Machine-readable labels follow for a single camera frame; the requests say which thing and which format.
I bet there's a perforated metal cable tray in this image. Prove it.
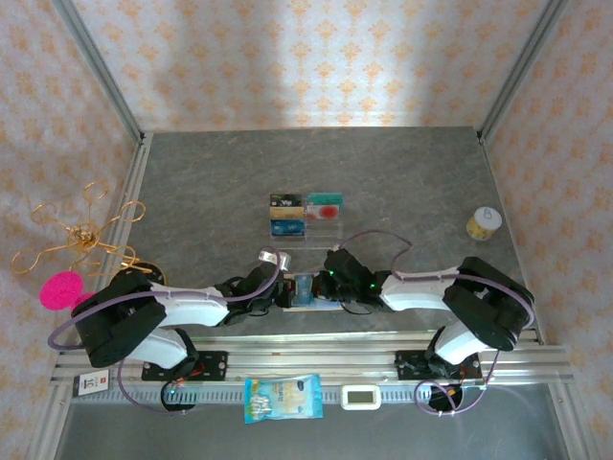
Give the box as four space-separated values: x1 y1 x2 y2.
71 382 488 408

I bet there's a green credit card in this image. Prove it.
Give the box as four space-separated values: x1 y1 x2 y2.
306 192 345 207

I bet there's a white number tag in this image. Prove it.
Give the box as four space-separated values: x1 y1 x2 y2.
71 371 115 398

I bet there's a red and white credit card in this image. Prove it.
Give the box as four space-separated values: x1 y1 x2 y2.
306 204 342 222

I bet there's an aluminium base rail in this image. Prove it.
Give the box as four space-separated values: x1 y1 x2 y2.
51 333 575 384

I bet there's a gold wire hook stand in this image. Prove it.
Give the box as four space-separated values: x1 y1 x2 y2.
11 180 168 291

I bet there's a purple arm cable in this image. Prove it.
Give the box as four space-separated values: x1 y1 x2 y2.
333 229 536 418
46 246 284 419

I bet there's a yellow tin can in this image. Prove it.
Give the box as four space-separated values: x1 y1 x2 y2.
465 206 504 243

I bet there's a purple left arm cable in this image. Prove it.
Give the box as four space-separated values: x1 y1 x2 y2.
46 246 284 419

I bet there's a black VIP card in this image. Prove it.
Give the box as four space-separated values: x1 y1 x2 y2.
269 193 304 210

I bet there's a blue VIP card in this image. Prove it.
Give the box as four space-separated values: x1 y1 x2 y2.
269 218 307 238

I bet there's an aluminium frame post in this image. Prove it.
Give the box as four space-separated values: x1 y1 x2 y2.
477 0 572 145
51 0 148 145

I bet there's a blue snack bag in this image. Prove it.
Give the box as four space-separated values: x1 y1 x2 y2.
243 373 325 426

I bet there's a clear acrylic card stand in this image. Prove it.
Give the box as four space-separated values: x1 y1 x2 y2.
267 191 347 249

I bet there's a pink pompon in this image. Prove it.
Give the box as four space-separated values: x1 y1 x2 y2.
38 269 97 311

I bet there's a pale blue credit card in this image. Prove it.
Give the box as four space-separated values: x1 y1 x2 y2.
293 272 316 307

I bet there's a white digital timer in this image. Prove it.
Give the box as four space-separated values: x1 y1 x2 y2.
340 383 383 412

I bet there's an aluminium side rail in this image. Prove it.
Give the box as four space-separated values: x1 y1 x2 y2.
107 132 155 339
477 128 547 346

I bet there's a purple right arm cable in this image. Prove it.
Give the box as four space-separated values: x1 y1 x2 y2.
333 229 536 418

